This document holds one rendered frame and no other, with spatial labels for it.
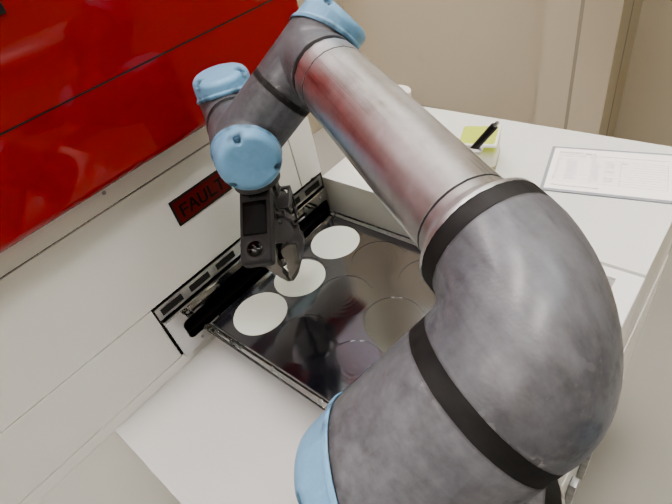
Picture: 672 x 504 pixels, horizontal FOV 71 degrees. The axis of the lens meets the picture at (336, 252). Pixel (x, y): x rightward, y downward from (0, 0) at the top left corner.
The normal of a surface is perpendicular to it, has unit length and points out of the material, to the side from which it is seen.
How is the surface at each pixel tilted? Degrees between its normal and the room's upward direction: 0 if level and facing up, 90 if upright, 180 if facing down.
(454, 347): 34
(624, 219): 0
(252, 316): 0
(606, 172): 0
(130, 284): 90
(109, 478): 90
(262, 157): 90
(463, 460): 57
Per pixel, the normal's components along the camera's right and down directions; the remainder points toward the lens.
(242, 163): 0.28, 0.60
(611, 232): -0.19, -0.73
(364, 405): -0.76, -0.53
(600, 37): -0.67, 0.58
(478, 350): -0.50, -0.33
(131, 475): 0.76, 0.32
